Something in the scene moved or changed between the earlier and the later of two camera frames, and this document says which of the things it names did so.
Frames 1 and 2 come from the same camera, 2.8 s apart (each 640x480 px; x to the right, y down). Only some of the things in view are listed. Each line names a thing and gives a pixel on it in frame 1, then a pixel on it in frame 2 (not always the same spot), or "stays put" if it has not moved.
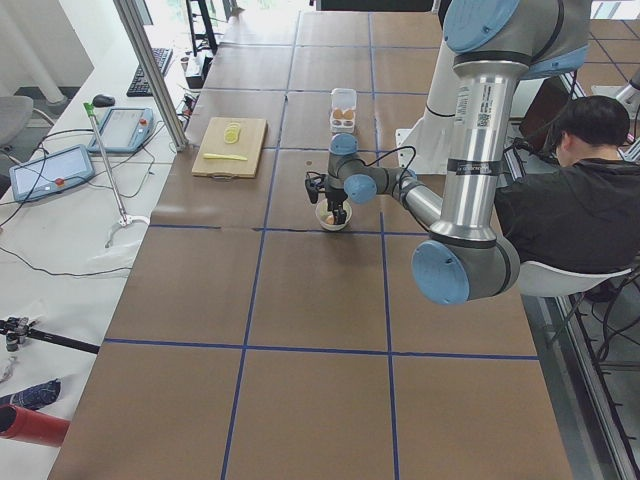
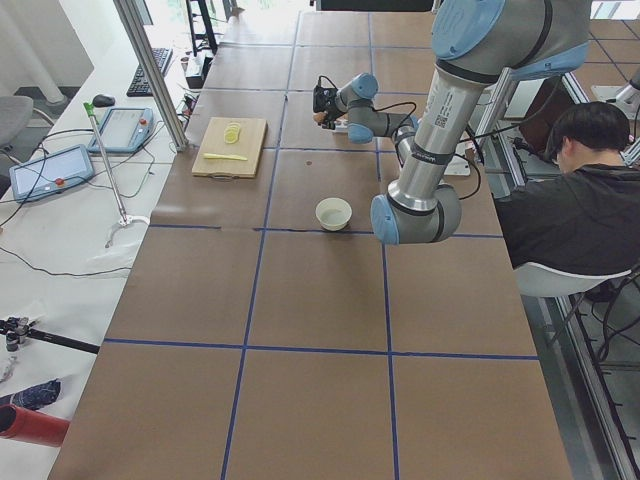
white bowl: [322, 211] stays put
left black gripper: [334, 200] to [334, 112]
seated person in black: [582, 214] stays put
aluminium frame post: [144, 53] stays put
